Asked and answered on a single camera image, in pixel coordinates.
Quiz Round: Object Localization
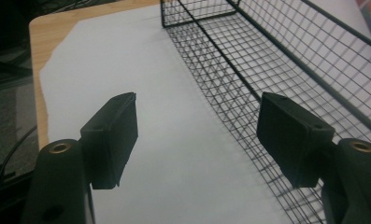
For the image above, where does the black wire mesh basket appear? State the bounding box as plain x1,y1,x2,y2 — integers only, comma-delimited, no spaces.
160,0,371,224

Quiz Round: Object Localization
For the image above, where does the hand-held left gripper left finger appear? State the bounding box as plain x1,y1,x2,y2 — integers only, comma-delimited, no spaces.
20,91,139,224

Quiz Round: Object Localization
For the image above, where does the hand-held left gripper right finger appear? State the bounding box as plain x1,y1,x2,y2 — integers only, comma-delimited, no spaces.
256,91,371,224

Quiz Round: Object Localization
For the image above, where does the black cable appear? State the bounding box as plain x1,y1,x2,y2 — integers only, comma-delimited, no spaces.
0,124,38,188

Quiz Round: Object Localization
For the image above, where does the white paper sheet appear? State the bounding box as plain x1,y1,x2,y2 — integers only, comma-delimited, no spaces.
38,4,294,224

